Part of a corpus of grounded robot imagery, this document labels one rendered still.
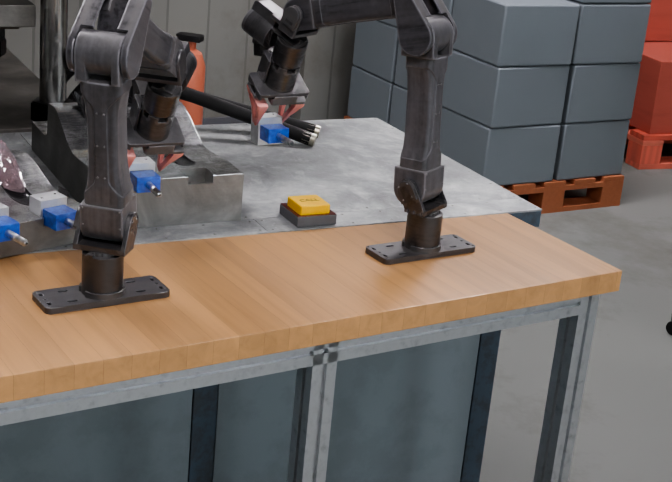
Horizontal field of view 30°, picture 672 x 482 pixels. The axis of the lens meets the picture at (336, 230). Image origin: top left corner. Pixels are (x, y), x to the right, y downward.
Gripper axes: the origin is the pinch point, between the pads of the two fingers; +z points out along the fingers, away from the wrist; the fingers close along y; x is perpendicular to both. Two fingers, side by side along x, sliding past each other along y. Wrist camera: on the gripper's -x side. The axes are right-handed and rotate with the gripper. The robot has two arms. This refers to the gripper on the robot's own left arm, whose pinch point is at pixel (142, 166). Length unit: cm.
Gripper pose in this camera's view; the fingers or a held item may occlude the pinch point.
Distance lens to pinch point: 221.6
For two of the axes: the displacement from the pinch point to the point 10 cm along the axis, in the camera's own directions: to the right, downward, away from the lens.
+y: -8.9, 0.8, -4.5
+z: -3.0, 6.5, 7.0
